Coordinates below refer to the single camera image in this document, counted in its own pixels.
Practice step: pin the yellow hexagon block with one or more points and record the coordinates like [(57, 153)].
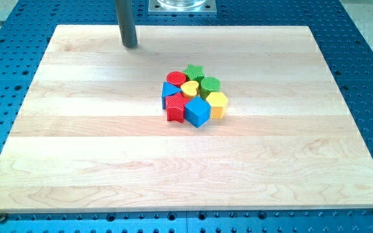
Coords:
[(218, 102)]

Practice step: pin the blue cube block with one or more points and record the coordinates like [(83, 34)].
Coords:
[(197, 111)]

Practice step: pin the red star block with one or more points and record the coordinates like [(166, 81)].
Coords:
[(175, 107)]

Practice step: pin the yellow heart block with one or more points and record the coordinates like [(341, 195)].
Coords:
[(189, 89)]

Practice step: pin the blue triangle block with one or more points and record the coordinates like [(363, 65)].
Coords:
[(168, 90)]

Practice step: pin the red cylinder block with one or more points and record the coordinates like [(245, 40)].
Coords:
[(176, 78)]

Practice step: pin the green cylinder block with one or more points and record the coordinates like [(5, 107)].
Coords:
[(208, 85)]

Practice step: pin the green star block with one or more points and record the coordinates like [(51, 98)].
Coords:
[(194, 73)]

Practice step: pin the light wooden board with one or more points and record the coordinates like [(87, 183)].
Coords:
[(91, 135)]

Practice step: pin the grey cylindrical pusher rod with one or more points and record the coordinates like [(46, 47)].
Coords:
[(126, 23)]

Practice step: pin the blue perforated metal table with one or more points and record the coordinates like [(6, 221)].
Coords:
[(27, 30)]

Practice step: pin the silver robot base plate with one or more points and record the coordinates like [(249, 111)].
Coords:
[(182, 6)]

